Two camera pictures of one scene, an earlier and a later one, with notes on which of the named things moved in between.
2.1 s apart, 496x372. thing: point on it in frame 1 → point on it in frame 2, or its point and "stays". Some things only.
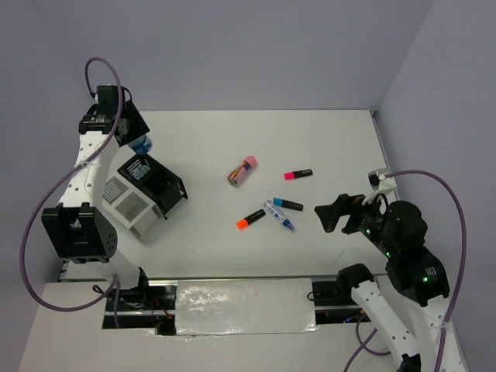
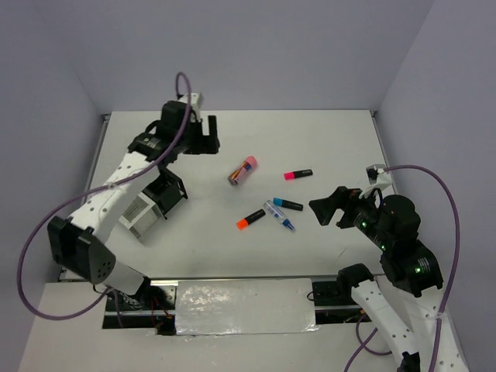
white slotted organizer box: (134, 208) stays
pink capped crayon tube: (238, 175) stays
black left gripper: (139, 126) → (206, 144)
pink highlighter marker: (293, 175) stays
